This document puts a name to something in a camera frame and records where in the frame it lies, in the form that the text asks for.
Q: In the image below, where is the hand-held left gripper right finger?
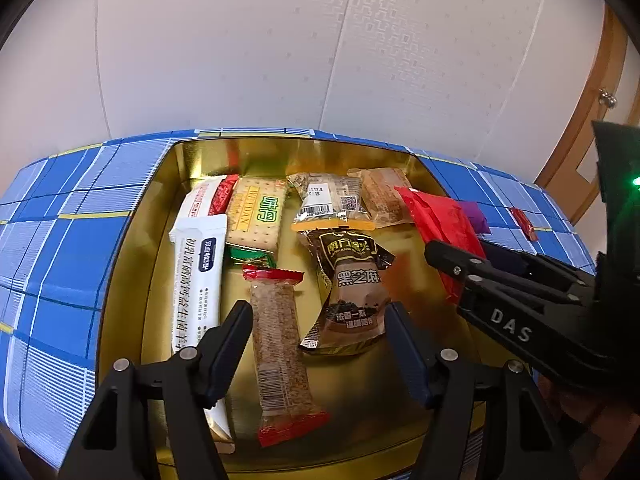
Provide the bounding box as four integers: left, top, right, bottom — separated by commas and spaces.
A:
385, 301, 576, 480

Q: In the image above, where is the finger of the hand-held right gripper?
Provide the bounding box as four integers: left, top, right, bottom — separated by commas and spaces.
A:
424, 239, 592, 308
480, 241, 598, 296

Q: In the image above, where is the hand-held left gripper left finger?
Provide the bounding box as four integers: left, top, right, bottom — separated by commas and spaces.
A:
57, 300, 254, 480

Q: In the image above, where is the plain red packet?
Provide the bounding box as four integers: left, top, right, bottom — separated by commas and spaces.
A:
393, 186, 487, 306

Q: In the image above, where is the grain bar with red ends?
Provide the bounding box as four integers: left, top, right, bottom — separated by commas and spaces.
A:
242, 264, 331, 448

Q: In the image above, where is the gold tin box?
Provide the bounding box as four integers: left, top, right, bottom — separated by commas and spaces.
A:
97, 136, 488, 476

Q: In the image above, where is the long white sachet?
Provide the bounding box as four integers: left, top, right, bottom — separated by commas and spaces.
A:
169, 213, 236, 456

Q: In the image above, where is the dark brown sesame packet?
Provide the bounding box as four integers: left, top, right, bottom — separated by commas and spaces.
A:
298, 227, 397, 357

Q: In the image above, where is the clear brown pastry packet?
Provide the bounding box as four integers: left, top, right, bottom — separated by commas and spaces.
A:
347, 167, 416, 230

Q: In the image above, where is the clear gold-edged snack packet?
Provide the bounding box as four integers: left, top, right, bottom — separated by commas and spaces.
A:
286, 171, 375, 233

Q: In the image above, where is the small red candy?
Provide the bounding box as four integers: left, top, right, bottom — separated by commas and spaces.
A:
512, 208, 538, 242

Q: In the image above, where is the purple candy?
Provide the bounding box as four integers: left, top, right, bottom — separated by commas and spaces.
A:
457, 200, 488, 235

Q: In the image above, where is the yellow green cracker packet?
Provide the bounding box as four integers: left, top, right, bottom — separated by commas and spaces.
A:
225, 176, 288, 268

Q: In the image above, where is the white and red packet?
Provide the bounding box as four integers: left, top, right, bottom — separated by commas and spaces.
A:
177, 174, 240, 221

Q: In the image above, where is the blue plaid cloth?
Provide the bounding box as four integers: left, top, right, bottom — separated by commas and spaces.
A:
0, 130, 598, 468

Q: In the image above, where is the wooden door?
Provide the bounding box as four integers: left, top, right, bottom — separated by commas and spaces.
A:
532, 2, 640, 226

